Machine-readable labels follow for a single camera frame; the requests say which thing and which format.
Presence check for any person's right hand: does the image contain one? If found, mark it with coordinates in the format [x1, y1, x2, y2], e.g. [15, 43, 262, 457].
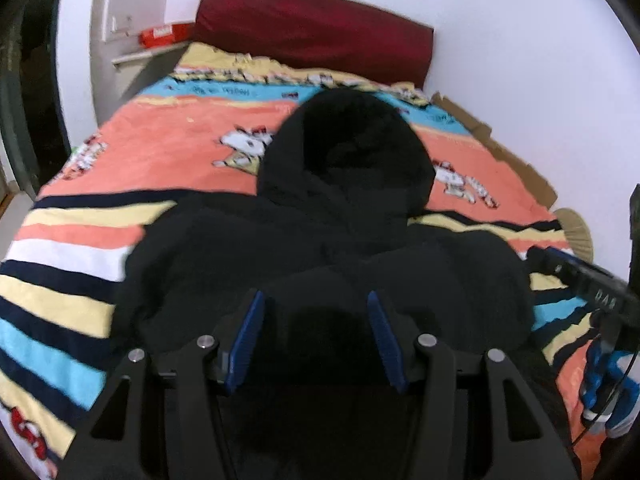
[579, 337, 640, 438]

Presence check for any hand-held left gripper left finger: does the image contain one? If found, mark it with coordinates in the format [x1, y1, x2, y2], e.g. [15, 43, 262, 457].
[57, 289, 268, 480]

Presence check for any black hooded jacket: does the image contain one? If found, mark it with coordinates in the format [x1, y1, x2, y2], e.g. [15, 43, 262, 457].
[112, 87, 583, 480]

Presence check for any brown cardboard sheet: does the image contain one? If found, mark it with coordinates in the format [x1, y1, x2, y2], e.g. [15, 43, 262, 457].
[429, 91, 559, 207]

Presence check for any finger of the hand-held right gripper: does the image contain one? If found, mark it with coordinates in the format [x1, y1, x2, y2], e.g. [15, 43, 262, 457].
[527, 245, 576, 281]

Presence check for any dark red pillow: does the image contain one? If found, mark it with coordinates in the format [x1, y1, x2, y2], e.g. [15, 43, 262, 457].
[192, 0, 435, 89]

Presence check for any red packet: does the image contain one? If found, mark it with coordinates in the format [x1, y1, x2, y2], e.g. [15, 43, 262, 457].
[139, 24, 194, 49]

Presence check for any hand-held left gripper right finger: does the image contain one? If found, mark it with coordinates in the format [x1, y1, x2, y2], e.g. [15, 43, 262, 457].
[366, 290, 581, 480]

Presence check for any striped printed blanket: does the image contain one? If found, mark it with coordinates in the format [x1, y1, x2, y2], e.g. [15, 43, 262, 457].
[0, 41, 603, 476]

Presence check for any beige woven fan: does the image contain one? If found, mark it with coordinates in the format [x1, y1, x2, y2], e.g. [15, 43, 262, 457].
[554, 207, 597, 262]

